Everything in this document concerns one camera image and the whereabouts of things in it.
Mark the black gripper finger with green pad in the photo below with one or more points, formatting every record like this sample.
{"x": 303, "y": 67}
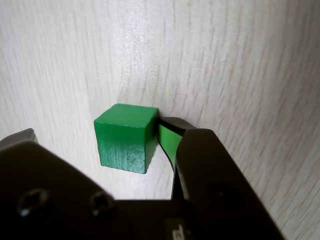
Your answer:
{"x": 37, "y": 180}
{"x": 207, "y": 162}

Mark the green wooden cube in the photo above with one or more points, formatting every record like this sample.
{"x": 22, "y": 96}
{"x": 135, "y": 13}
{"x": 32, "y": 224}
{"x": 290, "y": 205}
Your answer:
{"x": 122, "y": 140}

